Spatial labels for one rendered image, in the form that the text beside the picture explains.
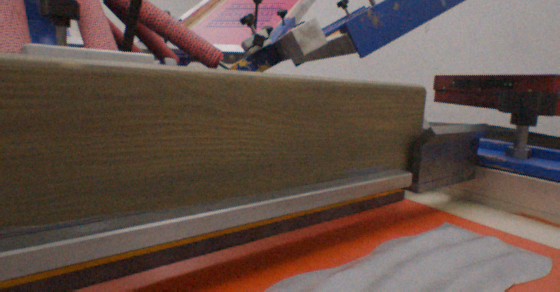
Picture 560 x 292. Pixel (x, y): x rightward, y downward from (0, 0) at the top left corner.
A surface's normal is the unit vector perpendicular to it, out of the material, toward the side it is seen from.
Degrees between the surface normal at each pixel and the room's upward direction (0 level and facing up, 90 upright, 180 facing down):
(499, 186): 90
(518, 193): 90
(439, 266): 27
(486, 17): 90
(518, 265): 35
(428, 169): 90
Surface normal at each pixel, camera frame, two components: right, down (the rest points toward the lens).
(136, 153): 0.62, 0.15
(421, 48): -0.78, 0.04
